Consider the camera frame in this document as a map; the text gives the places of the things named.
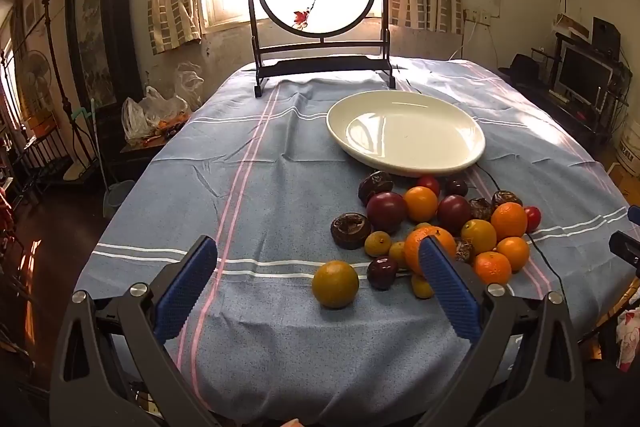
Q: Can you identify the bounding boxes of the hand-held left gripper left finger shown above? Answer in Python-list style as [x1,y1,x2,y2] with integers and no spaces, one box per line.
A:
[49,234,221,427]

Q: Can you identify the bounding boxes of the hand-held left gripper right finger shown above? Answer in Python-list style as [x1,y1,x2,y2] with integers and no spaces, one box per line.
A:
[419,236,586,427]

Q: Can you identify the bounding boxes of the large orange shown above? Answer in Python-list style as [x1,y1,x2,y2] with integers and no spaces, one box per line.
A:
[404,226,457,277]

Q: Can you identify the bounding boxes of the yellow round citrus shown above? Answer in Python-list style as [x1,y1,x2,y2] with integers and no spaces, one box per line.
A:
[460,218,497,255]

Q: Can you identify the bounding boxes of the orange tangerine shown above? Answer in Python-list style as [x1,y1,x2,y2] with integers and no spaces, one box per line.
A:
[490,202,528,240]
[496,236,531,272]
[473,251,513,286]
[404,186,439,223]

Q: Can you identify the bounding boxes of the large yellow-green citrus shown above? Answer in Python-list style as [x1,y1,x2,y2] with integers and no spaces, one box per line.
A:
[312,260,360,309]

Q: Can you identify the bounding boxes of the large brown water chestnut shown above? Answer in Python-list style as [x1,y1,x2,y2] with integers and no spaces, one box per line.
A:
[330,213,372,251]

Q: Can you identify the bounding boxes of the white oval plate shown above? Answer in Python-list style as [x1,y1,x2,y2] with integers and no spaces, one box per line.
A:
[326,90,486,178]

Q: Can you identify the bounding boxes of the white plastic bucket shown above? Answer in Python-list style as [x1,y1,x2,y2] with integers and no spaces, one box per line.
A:
[617,119,640,166]

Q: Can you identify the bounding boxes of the floral cloth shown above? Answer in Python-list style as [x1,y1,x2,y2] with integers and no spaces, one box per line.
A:
[617,302,640,369]

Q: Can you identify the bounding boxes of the blue striped tablecloth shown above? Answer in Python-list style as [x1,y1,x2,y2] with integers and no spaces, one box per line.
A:
[74,57,633,426]

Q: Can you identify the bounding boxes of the black media stand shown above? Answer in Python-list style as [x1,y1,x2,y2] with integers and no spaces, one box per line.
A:
[500,69,627,148]

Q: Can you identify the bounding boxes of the dark wooden side table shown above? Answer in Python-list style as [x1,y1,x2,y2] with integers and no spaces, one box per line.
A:
[119,134,167,180]

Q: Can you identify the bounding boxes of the computer monitor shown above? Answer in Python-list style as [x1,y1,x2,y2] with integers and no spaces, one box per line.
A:
[555,44,614,108]

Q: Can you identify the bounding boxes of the black speaker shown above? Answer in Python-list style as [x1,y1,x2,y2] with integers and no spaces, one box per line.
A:
[592,17,622,51]

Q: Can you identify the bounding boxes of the black hat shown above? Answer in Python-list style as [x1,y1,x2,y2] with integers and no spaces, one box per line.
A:
[500,53,544,86]

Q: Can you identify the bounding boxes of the white plastic bag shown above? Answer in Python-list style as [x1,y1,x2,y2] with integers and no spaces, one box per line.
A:
[122,86,191,142]

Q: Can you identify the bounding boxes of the cardboard box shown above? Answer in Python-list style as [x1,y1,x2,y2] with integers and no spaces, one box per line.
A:
[552,14,591,40]

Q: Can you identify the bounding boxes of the clear plastic bag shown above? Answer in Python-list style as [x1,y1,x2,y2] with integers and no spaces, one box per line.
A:
[175,62,206,108]

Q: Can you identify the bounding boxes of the black metal coat rack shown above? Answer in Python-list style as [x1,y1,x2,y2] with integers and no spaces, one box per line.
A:
[40,0,97,180]

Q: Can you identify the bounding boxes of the bird painting table screen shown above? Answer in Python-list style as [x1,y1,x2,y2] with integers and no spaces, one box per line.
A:
[242,0,397,98]

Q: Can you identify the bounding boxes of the standing fan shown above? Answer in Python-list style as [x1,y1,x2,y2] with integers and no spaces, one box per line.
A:
[17,49,53,114]

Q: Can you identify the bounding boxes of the dark framed wall painting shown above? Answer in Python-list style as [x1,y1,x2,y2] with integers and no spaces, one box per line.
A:
[65,0,146,118]

